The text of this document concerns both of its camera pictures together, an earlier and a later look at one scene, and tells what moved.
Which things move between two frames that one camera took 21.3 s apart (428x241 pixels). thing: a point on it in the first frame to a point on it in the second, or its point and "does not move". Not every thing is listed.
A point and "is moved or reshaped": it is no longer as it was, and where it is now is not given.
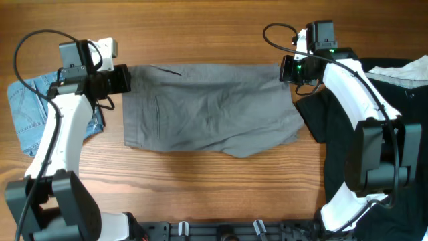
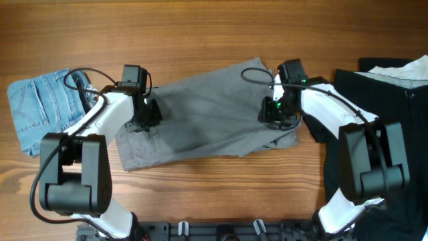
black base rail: x=230 y=231 does not move
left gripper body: x=113 y=82 to x=150 y=116
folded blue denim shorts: x=31 y=110 does not move
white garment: x=412 y=75 does not move
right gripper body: x=296 y=71 to x=279 y=110
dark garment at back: x=368 y=63 does not move
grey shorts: x=231 y=108 is moved or reshaped
